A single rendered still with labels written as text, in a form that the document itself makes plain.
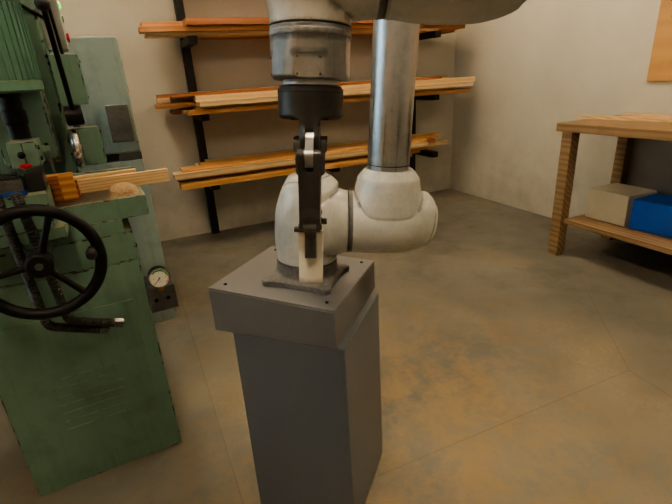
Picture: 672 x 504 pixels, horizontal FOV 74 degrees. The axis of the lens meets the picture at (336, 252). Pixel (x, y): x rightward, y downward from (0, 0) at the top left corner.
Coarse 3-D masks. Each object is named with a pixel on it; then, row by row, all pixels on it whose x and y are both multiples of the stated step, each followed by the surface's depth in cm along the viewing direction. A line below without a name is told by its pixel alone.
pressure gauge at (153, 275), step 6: (150, 270) 132; (156, 270) 132; (162, 270) 133; (150, 276) 132; (156, 276) 132; (162, 276) 133; (168, 276) 134; (150, 282) 132; (162, 282) 134; (168, 282) 134; (162, 288) 136
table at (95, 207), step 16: (96, 192) 136; (64, 208) 121; (80, 208) 123; (96, 208) 125; (112, 208) 127; (128, 208) 129; (144, 208) 131; (64, 224) 116; (0, 240) 109; (48, 240) 114
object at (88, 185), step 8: (104, 176) 139; (112, 176) 139; (120, 176) 140; (128, 176) 141; (136, 176) 142; (144, 176) 143; (152, 176) 144; (160, 176) 145; (168, 176) 146; (80, 184) 135; (88, 184) 136; (96, 184) 137; (104, 184) 138; (112, 184) 139; (136, 184) 142; (144, 184) 144; (80, 192) 136; (88, 192) 137
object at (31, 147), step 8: (8, 144) 121; (16, 144) 122; (24, 144) 123; (32, 144) 123; (40, 144) 133; (8, 152) 121; (16, 152) 122; (24, 152) 123; (32, 152) 124; (40, 152) 129; (16, 160) 123; (24, 160) 124; (32, 160) 124; (40, 160) 125; (16, 168) 123
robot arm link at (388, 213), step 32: (384, 32) 94; (416, 32) 95; (384, 64) 96; (416, 64) 98; (384, 96) 98; (384, 128) 100; (384, 160) 102; (352, 192) 109; (384, 192) 102; (416, 192) 104; (352, 224) 105; (384, 224) 104; (416, 224) 105
